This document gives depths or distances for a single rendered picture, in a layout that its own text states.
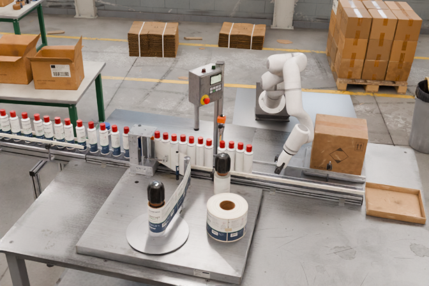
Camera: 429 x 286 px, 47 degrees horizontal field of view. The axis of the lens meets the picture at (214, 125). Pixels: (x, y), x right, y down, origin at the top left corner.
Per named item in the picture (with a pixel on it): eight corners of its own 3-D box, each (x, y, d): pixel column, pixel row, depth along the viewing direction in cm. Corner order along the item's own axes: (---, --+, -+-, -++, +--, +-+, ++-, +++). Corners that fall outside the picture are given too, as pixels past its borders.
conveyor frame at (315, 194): (85, 161, 306) (85, 155, 304) (93, 152, 316) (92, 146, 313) (362, 205, 276) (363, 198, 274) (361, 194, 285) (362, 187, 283)
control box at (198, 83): (188, 101, 281) (188, 70, 271) (210, 93, 291) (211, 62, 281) (200, 108, 274) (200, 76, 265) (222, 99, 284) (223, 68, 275)
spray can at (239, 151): (233, 174, 290) (234, 144, 280) (236, 169, 295) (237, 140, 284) (241, 176, 289) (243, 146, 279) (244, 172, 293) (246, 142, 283)
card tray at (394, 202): (366, 214, 269) (367, 209, 267) (364, 186, 291) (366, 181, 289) (424, 224, 264) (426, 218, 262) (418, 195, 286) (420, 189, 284)
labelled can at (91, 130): (88, 152, 306) (84, 124, 296) (92, 148, 311) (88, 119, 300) (96, 154, 305) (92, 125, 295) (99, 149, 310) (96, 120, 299)
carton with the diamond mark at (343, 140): (309, 170, 301) (314, 132, 287) (311, 149, 321) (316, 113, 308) (360, 177, 296) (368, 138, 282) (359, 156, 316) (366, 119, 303)
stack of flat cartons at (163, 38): (127, 56, 674) (126, 33, 658) (134, 42, 721) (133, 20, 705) (175, 57, 674) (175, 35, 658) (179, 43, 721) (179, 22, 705)
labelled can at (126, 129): (122, 158, 302) (120, 129, 292) (126, 153, 306) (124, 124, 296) (131, 159, 301) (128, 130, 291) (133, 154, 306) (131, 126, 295)
